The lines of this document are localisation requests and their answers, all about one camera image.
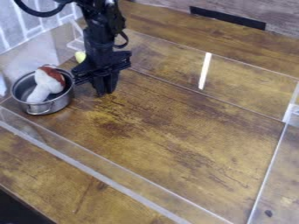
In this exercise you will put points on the clear acrylic barrier panel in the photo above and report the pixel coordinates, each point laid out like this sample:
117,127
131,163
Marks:
157,197

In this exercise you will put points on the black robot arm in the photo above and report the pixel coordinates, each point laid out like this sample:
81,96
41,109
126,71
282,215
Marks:
105,39

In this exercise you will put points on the black wall strip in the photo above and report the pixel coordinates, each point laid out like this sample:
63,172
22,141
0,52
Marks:
229,18

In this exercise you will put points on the plush mushroom toy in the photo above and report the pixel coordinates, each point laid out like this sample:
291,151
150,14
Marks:
50,83

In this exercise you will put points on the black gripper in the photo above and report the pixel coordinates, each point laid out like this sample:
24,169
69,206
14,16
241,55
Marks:
91,71

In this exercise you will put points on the small silver metal pot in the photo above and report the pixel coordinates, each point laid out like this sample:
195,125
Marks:
55,101

